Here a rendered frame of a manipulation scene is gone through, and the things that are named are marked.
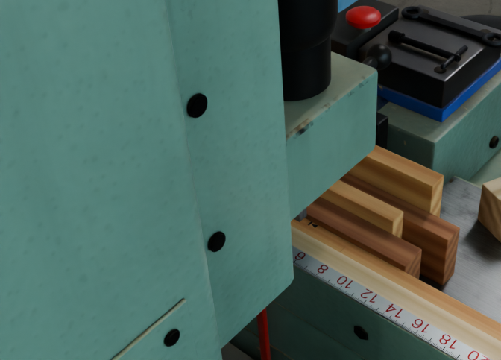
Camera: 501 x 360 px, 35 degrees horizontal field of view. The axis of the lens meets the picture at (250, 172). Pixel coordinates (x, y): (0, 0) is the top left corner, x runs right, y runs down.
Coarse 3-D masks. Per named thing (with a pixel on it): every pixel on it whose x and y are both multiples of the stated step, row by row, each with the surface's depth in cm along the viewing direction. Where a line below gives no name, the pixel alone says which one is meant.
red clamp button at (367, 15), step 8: (360, 8) 69; (368, 8) 69; (352, 16) 68; (360, 16) 68; (368, 16) 68; (376, 16) 68; (352, 24) 68; (360, 24) 67; (368, 24) 67; (376, 24) 68
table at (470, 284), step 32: (448, 192) 68; (480, 192) 68; (480, 224) 65; (480, 256) 63; (448, 288) 60; (480, 288) 60; (256, 320) 64; (288, 320) 61; (288, 352) 63; (320, 352) 60; (352, 352) 57
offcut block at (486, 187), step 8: (488, 184) 63; (496, 184) 63; (488, 192) 63; (496, 192) 62; (480, 200) 64; (488, 200) 63; (496, 200) 62; (480, 208) 65; (488, 208) 64; (496, 208) 63; (480, 216) 65; (488, 216) 64; (496, 216) 63; (488, 224) 64; (496, 224) 63; (496, 232) 64
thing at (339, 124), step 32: (352, 64) 54; (320, 96) 51; (352, 96) 52; (288, 128) 49; (320, 128) 51; (352, 128) 54; (288, 160) 49; (320, 160) 52; (352, 160) 56; (320, 192) 54
